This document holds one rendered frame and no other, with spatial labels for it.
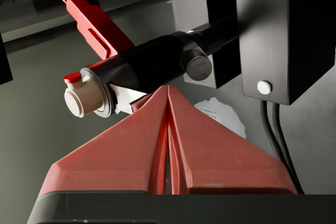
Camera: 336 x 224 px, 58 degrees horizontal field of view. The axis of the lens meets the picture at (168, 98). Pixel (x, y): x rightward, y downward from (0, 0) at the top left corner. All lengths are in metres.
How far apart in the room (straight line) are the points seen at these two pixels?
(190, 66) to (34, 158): 0.36
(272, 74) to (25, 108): 0.33
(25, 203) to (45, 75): 0.19
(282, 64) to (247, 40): 0.03
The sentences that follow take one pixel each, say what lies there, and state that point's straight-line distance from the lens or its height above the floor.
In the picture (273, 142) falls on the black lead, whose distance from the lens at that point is 0.23.
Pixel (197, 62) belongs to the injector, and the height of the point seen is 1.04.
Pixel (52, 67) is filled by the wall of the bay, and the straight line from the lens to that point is 0.46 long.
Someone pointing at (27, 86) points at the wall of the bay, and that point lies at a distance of 0.45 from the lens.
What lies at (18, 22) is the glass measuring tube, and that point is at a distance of 0.42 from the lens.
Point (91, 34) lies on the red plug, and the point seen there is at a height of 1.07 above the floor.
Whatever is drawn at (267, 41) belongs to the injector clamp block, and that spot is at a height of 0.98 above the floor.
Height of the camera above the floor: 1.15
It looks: 35 degrees down
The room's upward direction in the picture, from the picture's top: 120 degrees counter-clockwise
